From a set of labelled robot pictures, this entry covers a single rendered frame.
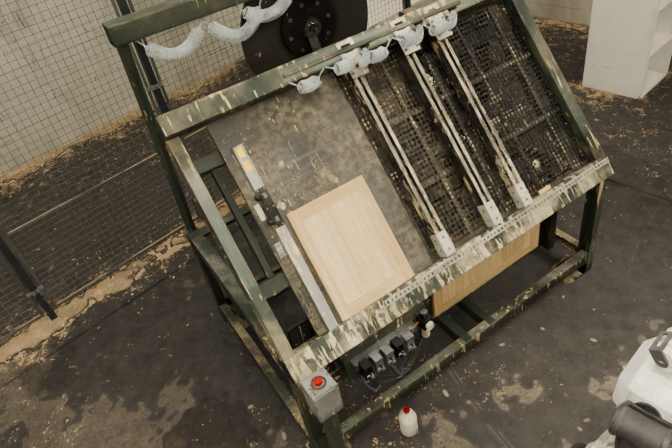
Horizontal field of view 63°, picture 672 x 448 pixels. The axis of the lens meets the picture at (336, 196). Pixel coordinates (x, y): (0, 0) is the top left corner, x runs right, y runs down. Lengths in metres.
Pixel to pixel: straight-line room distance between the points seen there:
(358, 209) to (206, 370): 1.68
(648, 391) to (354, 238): 1.39
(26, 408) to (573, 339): 3.48
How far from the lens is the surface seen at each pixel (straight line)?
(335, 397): 2.43
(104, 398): 4.02
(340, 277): 2.61
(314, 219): 2.60
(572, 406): 3.45
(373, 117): 2.76
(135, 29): 2.68
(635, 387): 1.91
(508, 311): 3.56
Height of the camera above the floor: 2.89
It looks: 37 degrees down
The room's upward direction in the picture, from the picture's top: 11 degrees counter-clockwise
